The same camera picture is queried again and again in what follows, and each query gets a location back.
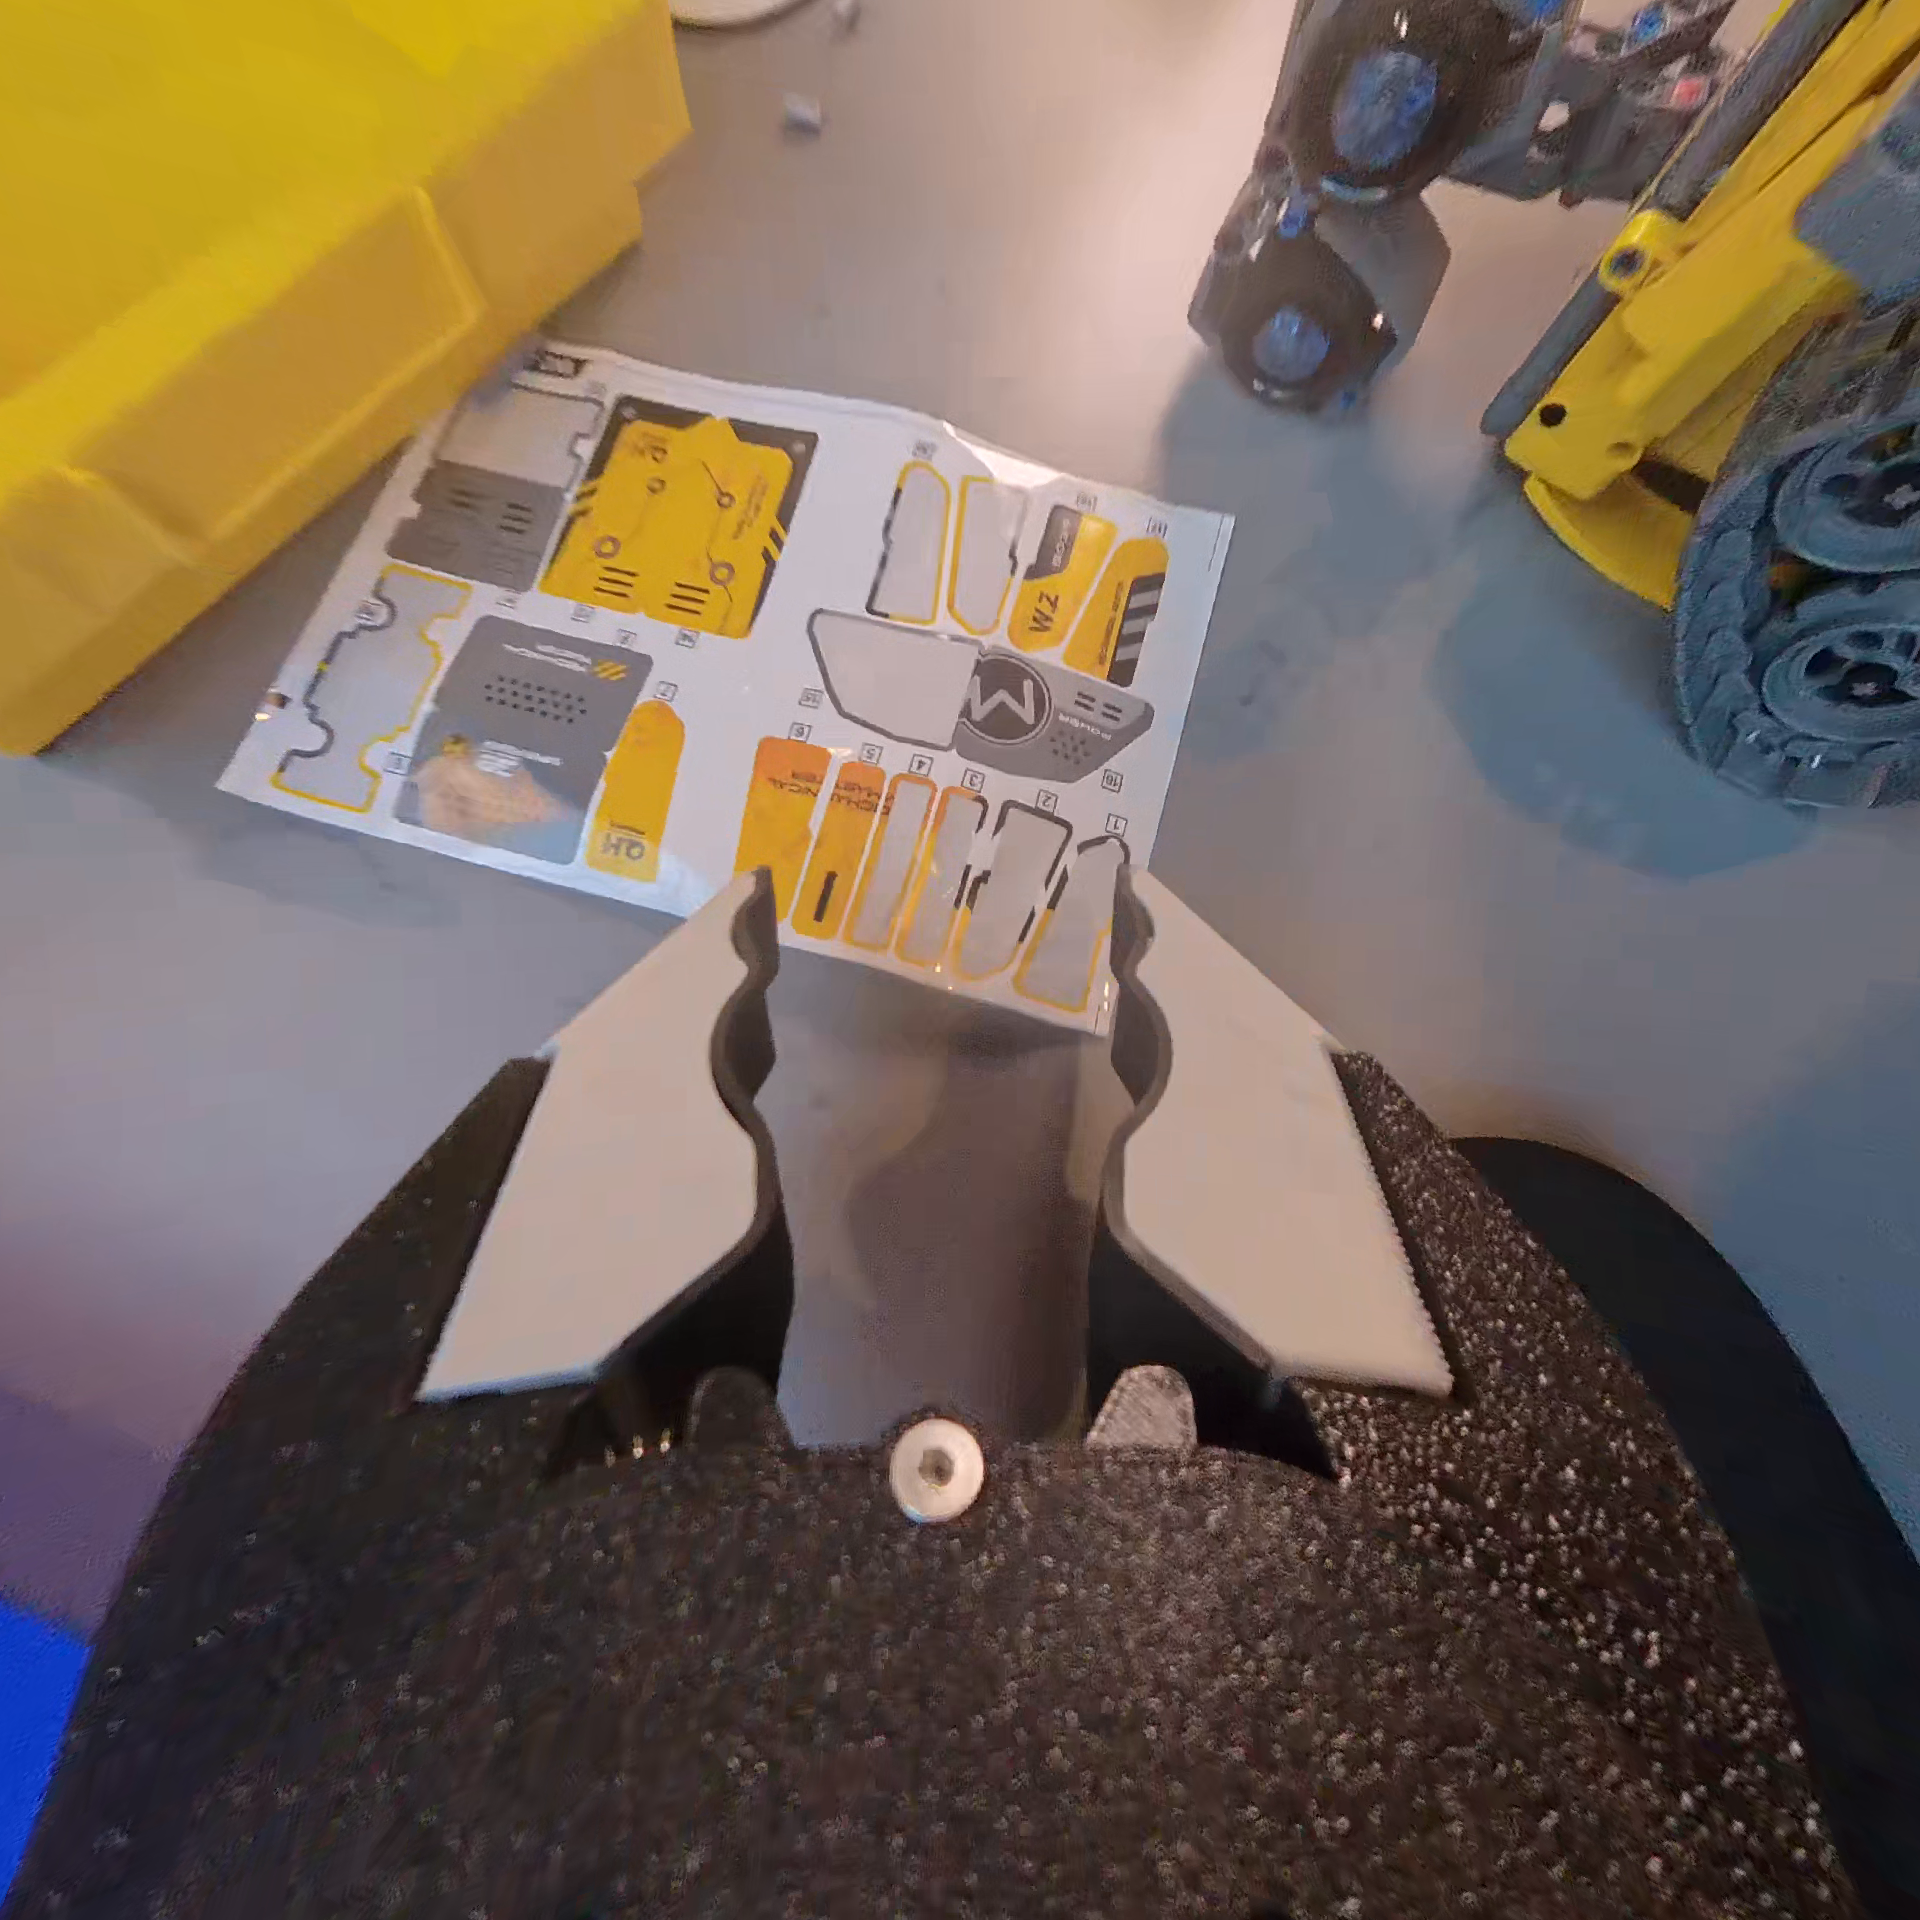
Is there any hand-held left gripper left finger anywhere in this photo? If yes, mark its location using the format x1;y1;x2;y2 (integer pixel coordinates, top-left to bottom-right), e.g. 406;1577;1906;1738
417;866;789;1450

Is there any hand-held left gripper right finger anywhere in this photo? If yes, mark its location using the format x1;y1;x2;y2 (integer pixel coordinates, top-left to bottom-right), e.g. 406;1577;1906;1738
1100;857;1453;1403

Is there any printed sticker sheet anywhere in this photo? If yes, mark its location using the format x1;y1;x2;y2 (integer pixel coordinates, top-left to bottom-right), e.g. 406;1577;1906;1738
217;342;1240;1039

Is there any yellow grey brick toy excavator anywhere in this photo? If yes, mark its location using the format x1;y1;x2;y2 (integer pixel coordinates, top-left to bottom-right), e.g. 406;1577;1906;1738
1185;0;1920;812

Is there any blue object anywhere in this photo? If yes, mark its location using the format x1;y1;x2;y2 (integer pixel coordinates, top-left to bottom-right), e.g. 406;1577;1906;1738
0;1574;96;1920

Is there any yellow plastic bin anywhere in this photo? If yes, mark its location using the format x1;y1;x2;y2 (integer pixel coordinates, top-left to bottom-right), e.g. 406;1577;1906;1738
0;0;694;756

